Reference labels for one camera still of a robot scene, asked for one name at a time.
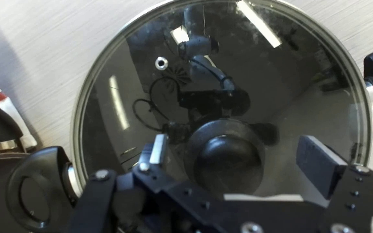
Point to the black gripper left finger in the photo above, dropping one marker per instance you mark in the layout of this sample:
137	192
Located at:
121	194

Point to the black cooking pot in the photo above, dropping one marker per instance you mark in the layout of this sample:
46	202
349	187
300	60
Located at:
35	176

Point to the white towel with red stripes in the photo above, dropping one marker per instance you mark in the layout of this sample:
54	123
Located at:
13	112

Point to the glass lid with black knob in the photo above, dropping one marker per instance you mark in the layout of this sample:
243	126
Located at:
290	86

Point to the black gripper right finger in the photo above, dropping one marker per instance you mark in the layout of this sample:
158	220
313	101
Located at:
349	189

